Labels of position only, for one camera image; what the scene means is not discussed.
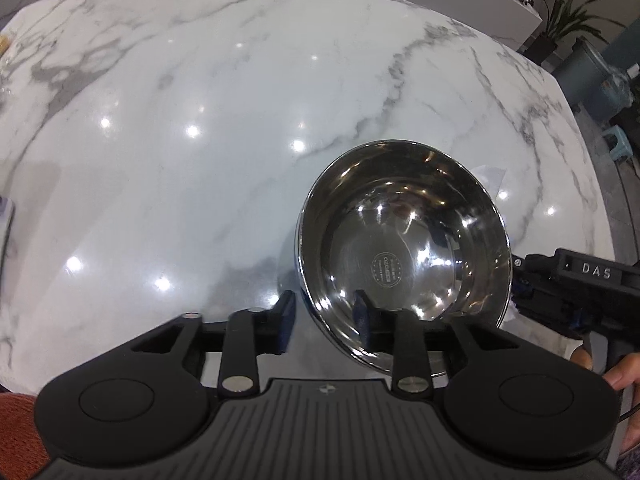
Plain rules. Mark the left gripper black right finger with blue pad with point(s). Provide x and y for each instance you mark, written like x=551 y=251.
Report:
x=404 y=337

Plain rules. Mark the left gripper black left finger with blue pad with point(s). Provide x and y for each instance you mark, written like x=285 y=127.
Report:
x=246 y=335

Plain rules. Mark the stainless steel bowl blue outside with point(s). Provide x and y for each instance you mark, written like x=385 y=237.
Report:
x=413 y=229

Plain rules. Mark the white paper towel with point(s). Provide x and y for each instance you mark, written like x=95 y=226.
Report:
x=491 y=178

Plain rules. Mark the person's right hand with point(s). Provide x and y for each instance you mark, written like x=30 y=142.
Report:
x=620 y=376

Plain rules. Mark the small blue plastic stool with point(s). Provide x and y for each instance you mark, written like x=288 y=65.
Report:
x=618 y=144

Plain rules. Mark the blue bin with plastic bag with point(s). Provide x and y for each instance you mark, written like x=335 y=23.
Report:
x=610 y=98

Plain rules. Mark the grey metal trash can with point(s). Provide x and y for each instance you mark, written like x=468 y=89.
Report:
x=581 y=72

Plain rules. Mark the white tablet device at edge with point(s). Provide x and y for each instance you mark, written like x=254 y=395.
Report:
x=7 y=211

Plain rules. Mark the potted plant black pot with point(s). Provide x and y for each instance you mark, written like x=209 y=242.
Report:
x=564 y=17

